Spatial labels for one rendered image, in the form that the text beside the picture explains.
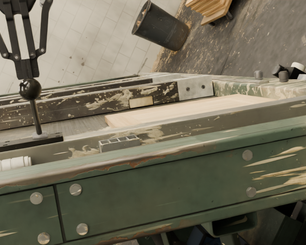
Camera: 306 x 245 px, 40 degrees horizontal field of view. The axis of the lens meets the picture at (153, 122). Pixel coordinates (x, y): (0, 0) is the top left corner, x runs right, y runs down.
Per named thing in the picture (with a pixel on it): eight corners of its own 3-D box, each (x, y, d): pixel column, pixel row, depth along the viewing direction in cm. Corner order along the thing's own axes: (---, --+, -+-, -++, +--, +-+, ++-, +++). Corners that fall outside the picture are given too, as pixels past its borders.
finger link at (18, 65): (19, 49, 71) (0, 51, 71) (24, 78, 72) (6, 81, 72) (19, 49, 73) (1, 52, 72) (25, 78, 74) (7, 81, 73)
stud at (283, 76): (290, 81, 111) (289, 70, 110) (282, 83, 110) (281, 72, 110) (285, 81, 113) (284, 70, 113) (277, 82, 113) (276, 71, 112)
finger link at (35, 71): (27, 48, 73) (45, 46, 74) (33, 78, 74) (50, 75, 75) (27, 48, 72) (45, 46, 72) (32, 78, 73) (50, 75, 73)
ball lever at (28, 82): (52, 146, 76) (40, 83, 68) (31, 150, 75) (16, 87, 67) (51, 134, 79) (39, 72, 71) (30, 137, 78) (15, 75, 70)
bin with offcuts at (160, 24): (196, 18, 549) (153, -6, 532) (180, 53, 545) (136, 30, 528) (182, 26, 599) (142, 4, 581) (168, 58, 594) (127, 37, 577)
